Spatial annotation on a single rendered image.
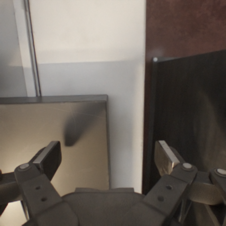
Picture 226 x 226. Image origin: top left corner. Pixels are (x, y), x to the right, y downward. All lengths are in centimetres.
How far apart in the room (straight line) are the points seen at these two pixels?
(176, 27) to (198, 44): 17
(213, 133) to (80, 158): 40
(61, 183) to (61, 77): 11
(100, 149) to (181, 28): 102
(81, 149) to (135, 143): 7
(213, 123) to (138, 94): 35
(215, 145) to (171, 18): 81
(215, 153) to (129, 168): 33
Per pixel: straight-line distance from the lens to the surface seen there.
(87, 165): 17
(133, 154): 21
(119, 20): 18
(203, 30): 117
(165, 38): 108
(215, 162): 51
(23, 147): 18
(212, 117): 51
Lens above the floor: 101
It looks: 75 degrees down
